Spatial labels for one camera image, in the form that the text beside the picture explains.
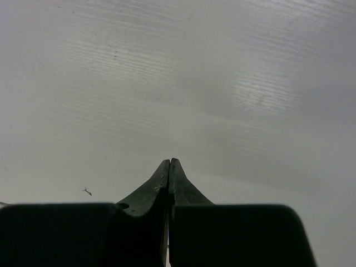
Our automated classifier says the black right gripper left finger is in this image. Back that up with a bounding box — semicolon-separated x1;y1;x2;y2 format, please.
1;160;170;266

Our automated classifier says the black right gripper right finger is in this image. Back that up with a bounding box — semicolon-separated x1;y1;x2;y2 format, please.
169;159;317;267

